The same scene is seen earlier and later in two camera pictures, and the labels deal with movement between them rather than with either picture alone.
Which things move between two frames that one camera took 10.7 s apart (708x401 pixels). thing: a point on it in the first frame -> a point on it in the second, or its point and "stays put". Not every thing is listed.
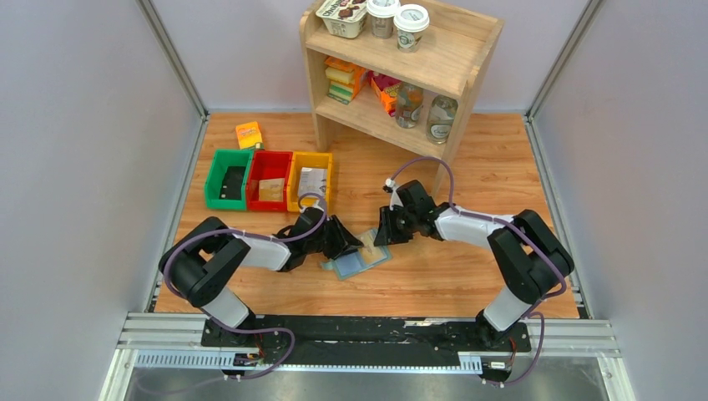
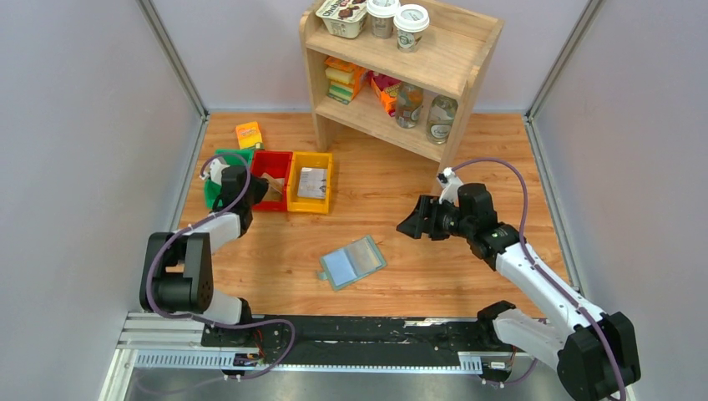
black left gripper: (332, 236) -> (258, 188)
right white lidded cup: (410, 20) stays put
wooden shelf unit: (420, 99) stays put
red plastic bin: (268, 164) stays put
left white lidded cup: (381, 17) stays put
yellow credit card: (370, 252) -> (275, 189)
